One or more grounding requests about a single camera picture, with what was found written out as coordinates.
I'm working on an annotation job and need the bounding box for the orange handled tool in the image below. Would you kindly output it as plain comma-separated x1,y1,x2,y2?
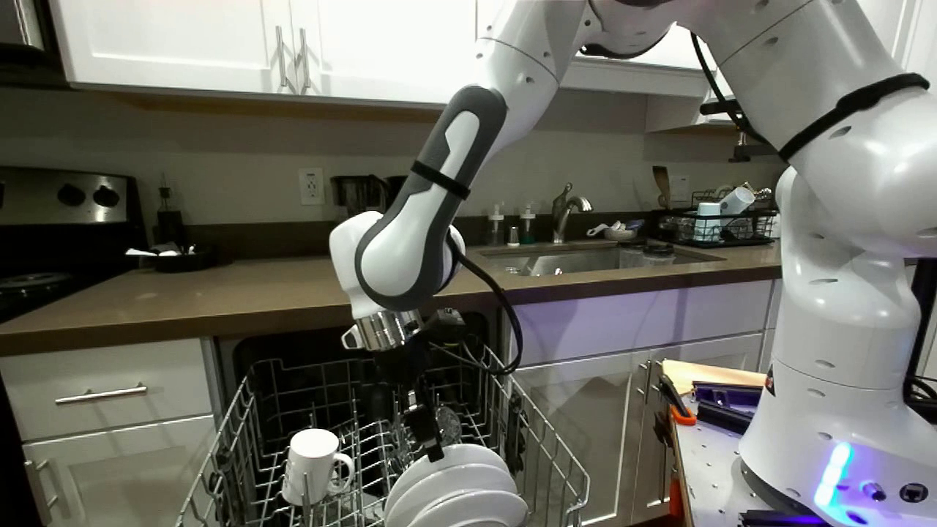
659,368,702,429

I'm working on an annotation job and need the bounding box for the white dinner plate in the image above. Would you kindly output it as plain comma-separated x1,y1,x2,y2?
386,466,525,527
409,486,533,527
383,442,517,502

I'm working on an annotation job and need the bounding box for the white wall outlet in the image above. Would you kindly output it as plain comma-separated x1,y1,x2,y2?
296,164,329,207

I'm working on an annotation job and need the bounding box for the white drawer front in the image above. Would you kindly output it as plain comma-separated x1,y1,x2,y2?
0,337,217,444

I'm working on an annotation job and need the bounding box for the white sink base cabinet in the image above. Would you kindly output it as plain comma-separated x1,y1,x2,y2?
504,278,785,527

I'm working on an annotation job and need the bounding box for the black over-range microwave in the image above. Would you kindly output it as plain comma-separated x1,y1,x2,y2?
0,0,52,57

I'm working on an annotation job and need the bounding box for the grey robot table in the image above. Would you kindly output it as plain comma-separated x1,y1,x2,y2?
668,413,937,527

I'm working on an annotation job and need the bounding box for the metal cabinet handle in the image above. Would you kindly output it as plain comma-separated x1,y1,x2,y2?
267,19,296,97
292,19,323,97

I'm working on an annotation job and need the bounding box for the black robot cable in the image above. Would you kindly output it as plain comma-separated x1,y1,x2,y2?
427,32,785,382

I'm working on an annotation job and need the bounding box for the steel kitchen sink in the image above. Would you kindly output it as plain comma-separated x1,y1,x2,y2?
476,240,725,281

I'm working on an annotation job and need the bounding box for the black coffee maker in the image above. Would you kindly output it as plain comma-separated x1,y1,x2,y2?
329,171,416,223

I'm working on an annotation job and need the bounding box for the white lower cabinet door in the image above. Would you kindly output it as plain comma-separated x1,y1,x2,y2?
21,413,220,527

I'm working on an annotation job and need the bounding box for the light dish cloth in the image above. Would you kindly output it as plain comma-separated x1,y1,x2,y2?
585,218,637,242

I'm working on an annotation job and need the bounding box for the dishwasher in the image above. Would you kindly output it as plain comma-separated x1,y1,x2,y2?
211,306,510,527

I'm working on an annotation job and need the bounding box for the black pan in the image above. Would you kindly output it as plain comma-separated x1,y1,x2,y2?
122,242,227,274

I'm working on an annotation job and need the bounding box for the metal drawer handle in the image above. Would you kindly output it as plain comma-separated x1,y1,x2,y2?
52,379,151,409

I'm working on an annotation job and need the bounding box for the white ceramic mug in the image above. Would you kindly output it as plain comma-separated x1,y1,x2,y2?
279,425,358,508

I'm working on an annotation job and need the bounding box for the wire dishwasher rack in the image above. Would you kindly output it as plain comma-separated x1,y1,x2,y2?
172,334,594,527

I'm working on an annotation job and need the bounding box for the wooden board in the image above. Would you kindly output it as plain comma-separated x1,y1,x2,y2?
659,357,771,397

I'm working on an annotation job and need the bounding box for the black dish drying rack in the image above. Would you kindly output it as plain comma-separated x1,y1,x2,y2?
652,198,785,249

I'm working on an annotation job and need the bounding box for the black steel stove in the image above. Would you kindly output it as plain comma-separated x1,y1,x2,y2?
0,164,147,322

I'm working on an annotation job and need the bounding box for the metal door handle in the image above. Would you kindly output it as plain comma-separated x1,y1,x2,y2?
27,454,64,517

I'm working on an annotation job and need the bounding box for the black clamp tool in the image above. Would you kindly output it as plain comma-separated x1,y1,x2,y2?
687,379,775,432

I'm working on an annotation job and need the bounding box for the white box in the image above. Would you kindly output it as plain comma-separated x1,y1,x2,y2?
718,183,762,218

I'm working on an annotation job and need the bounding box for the dark dish brush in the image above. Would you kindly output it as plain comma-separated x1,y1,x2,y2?
651,164,675,212

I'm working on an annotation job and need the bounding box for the chrome faucet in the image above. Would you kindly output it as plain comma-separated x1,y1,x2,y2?
544,183,594,245

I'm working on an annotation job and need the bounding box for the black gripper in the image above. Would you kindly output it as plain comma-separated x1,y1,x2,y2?
378,334,447,461

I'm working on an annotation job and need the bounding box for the white upper cabinet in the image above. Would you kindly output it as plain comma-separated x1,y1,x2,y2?
44,0,481,109

